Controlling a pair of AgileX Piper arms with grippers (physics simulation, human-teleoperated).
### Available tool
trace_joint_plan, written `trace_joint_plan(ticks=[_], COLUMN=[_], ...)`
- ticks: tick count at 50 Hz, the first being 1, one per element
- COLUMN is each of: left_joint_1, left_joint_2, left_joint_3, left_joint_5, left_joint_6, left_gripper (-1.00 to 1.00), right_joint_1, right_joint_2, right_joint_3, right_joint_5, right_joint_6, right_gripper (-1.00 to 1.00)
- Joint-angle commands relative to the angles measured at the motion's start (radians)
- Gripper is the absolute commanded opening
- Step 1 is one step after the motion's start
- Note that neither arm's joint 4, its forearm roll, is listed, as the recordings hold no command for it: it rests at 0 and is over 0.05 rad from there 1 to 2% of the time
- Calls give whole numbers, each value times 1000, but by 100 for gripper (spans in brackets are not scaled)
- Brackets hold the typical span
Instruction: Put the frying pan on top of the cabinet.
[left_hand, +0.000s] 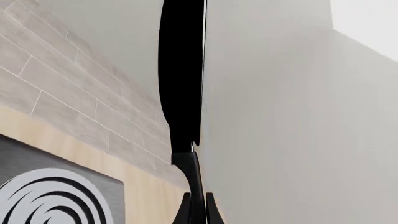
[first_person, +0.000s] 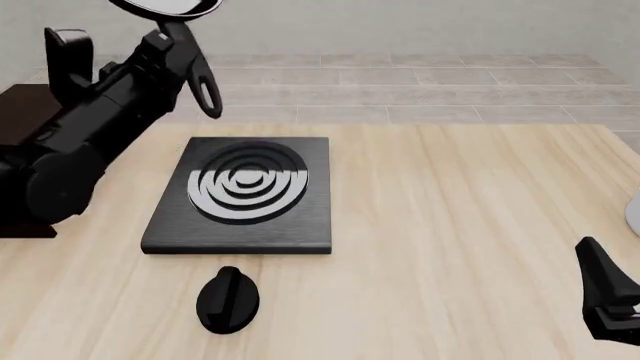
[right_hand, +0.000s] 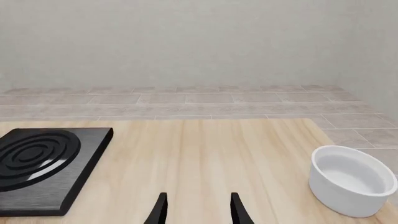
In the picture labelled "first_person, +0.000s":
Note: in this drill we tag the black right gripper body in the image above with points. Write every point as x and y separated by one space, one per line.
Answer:
617 324

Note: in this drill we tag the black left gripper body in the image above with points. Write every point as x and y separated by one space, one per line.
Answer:
142 73

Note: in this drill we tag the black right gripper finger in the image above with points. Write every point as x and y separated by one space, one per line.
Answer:
600 273

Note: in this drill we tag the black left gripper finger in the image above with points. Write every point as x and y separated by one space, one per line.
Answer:
156 40

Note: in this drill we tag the black frying pan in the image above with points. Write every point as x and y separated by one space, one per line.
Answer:
196 60

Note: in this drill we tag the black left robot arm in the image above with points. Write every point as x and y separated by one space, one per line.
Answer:
75 157

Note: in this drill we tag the dark brown wooden cabinet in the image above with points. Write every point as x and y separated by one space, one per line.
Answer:
22 108

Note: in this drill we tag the flat black stove plate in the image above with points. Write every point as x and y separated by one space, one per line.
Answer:
240 221

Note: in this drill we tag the round black stove knob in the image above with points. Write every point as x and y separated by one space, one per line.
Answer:
227 300

